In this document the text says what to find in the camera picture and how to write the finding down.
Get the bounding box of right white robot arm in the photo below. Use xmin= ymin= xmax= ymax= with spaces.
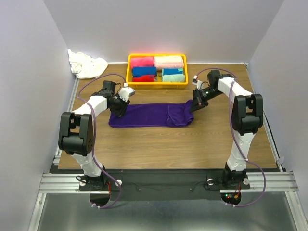
xmin=190 ymin=68 xmax=263 ymax=188

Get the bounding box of light pink rolled towel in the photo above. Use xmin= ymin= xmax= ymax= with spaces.
xmin=154 ymin=55 xmax=184 ymax=70

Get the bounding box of purple towel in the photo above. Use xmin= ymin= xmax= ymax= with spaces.
xmin=108 ymin=100 xmax=194 ymax=128

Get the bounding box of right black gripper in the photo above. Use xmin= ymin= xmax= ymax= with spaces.
xmin=188 ymin=87 xmax=223 ymax=113

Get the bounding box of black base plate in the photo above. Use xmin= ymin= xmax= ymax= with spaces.
xmin=76 ymin=169 xmax=250 ymax=205

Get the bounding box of blue rolled towel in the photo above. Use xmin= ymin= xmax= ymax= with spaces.
xmin=132 ymin=66 xmax=157 ymax=77

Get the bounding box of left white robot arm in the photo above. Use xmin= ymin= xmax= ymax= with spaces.
xmin=58 ymin=81 xmax=135 ymax=190

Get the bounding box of hot pink rolled towel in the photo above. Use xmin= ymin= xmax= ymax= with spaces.
xmin=130 ymin=56 xmax=154 ymax=69

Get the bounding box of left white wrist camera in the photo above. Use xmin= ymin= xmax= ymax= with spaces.
xmin=118 ymin=87 xmax=135 ymax=102

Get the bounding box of teal mint rolled towel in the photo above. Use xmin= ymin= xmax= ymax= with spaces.
xmin=162 ymin=68 xmax=185 ymax=82

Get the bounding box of aluminium frame rail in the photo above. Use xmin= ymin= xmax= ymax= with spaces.
xmin=38 ymin=172 xmax=299 ymax=193

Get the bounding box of yellow plastic basket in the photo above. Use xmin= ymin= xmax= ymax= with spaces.
xmin=126 ymin=53 xmax=188 ymax=89

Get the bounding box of white crumpled towel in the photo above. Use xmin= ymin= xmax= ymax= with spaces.
xmin=67 ymin=49 xmax=108 ymax=79

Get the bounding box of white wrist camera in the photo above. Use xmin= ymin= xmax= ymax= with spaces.
xmin=118 ymin=87 xmax=135 ymax=102
xmin=192 ymin=75 xmax=204 ymax=90

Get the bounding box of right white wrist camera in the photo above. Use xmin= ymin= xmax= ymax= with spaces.
xmin=192 ymin=75 xmax=204 ymax=90

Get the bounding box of red rolled towel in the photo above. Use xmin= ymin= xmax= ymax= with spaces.
xmin=132 ymin=75 xmax=156 ymax=82

